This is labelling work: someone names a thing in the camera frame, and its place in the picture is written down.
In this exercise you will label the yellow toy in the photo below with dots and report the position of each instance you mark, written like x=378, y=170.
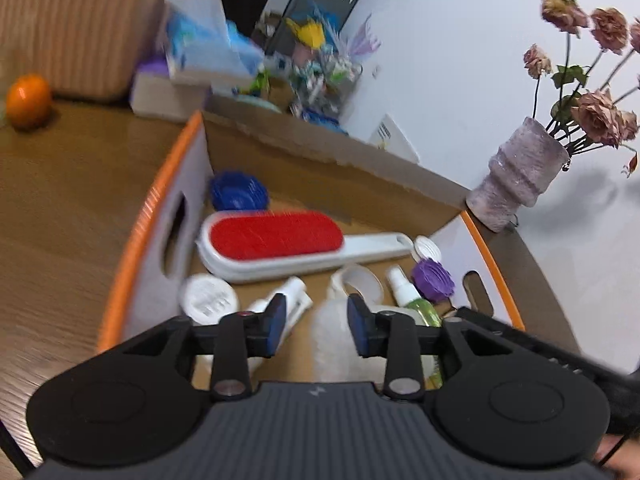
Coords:
x=306, y=32

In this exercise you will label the blue white packets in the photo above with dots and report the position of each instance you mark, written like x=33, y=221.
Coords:
x=200, y=45

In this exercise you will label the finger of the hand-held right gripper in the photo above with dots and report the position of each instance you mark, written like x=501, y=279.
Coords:
x=530, y=342

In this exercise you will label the purple white tissue box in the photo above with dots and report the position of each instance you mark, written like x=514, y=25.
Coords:
x=155, y=95

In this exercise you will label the red orange cardboard box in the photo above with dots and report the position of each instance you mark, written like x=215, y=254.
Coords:
x=310, y=170

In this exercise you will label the white rectangular box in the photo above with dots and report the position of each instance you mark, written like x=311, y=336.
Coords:
x=330, y=350

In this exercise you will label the pink suitcase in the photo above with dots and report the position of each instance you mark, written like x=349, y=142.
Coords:
x=75, y=25

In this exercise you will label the dried pink flowers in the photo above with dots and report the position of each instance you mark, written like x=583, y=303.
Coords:
x=600, y=110

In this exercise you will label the pale purple vase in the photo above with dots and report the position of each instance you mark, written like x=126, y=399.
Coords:
x=515, y=170

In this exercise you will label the white tube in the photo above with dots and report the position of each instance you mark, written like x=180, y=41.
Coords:
x=292, y=292

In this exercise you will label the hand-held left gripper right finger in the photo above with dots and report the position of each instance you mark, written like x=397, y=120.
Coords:
x=357, y=325

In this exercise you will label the orange fruit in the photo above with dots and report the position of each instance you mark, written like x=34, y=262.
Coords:
x=29, y=102

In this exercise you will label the red white lint brush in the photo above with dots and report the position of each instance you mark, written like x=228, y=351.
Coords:
x=275, y=232

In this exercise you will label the white tape roll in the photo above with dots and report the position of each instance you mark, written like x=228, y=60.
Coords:
x=372, y=285

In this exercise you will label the white slatted panel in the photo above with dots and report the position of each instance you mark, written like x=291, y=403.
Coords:
x=395, y=140

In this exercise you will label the white round lid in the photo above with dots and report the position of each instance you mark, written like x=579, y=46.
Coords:
x=207, y=300

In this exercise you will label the purple wall decoration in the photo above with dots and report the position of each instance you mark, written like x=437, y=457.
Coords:
x=362, y=40

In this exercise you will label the purple ribbed lid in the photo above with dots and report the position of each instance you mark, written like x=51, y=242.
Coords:
x=432, y=280

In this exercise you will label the green spray bottle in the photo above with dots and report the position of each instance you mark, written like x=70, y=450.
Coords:
x=400, y=285

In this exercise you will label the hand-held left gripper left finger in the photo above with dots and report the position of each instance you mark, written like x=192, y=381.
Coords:
x=277, y=325

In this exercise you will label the blue ribbed lid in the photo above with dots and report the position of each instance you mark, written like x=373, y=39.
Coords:
x=235, y=192

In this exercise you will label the pile of colourful toys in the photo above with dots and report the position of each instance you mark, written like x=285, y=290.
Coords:
x=320, y=80

